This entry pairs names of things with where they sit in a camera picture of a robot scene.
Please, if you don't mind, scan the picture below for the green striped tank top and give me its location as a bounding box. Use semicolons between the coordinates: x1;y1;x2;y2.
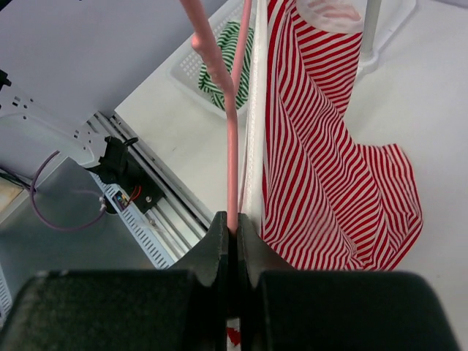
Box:
198;20;254;110

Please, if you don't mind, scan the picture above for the silver clothes rack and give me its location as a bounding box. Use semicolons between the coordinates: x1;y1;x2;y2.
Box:
356;0;418;78

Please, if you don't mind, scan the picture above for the clear plastic basket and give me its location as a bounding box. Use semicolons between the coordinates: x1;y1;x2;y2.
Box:
168;1;256;118

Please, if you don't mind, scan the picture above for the aluminium mounting rail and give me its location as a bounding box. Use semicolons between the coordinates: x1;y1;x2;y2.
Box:
87;113;213;262

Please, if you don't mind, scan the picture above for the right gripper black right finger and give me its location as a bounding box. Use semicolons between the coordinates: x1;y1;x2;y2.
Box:
237;214;459;350

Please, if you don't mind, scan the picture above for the red striped tank top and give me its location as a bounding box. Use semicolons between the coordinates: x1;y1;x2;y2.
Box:
224;0;424;348

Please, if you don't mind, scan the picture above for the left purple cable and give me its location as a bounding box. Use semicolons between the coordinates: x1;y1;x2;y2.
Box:
29;149;107;232

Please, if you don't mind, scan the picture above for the pink wire hanger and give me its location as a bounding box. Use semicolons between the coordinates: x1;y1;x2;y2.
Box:
181;0;252;237

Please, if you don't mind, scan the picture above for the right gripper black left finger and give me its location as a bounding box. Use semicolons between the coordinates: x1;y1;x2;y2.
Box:
1;211;229;350

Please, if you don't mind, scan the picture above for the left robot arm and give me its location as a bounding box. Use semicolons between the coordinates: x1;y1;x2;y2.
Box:
1;71;143;187

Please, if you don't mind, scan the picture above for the white slotted cable duct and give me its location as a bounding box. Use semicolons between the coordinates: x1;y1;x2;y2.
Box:
91;173;175;269

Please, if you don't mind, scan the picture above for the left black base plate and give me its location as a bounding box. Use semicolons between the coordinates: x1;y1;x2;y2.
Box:
117;159;165;214

